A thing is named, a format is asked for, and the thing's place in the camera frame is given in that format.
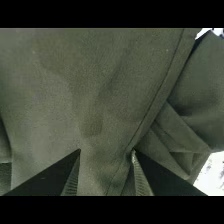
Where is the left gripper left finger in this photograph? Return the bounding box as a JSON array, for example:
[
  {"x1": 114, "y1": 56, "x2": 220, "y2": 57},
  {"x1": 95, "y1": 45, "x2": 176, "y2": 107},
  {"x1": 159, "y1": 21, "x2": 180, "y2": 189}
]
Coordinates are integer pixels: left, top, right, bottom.
[{"x1": 3, "y1": 148, "x2": 82, "y2": 197}]

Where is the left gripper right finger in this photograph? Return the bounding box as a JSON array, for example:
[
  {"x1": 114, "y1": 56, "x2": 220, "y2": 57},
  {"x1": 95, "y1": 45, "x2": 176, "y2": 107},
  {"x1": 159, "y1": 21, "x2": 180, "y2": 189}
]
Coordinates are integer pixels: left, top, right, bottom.
[{"x1": 130, "y1": 149, "x2": 208, "y2": 197}]

